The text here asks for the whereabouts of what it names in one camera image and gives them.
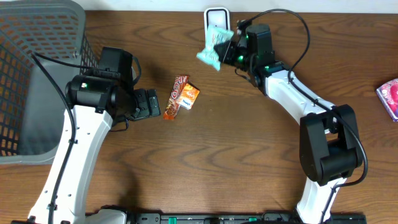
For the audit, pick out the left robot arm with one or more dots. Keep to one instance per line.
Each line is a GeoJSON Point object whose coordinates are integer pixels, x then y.
{"type": "Point", "coordinates": [94, 102]}

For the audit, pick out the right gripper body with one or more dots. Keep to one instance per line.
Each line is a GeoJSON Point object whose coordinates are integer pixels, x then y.
{"type": "Point", "coordinates": [236, 55]}

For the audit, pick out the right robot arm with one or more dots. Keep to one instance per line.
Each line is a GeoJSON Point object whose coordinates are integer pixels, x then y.
{"type": "Point", "coordinates": [329, 145]}

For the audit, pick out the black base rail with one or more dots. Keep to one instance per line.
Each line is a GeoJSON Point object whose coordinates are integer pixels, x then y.
{"type": "Point", "coordinates": [116, 214]}

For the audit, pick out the purple red liner pack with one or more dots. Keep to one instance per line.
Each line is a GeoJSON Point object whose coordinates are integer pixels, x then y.
{"type": "Point", "coordinates": [387, 93]}

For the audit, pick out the orange chocolate bar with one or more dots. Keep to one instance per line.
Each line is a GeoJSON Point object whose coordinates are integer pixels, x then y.
{"type": "Point", "coordinates": [172, 107]}

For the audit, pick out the orange tissue pack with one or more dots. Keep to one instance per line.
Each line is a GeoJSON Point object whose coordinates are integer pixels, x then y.
{"type": "Point", "coordinates": [188, 96]}

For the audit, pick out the grey plastic basket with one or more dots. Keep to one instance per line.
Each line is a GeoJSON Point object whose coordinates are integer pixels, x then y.
{"type": "Point", "coordinates": [32, 113]}

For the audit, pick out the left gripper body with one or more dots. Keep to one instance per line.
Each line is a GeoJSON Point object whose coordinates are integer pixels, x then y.
{"type": "Point", "coordinates": [147, 103]}

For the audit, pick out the white barcode scanner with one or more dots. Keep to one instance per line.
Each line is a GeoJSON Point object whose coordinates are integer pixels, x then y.
{"type": "Point", "coordinates": [218, 17]}

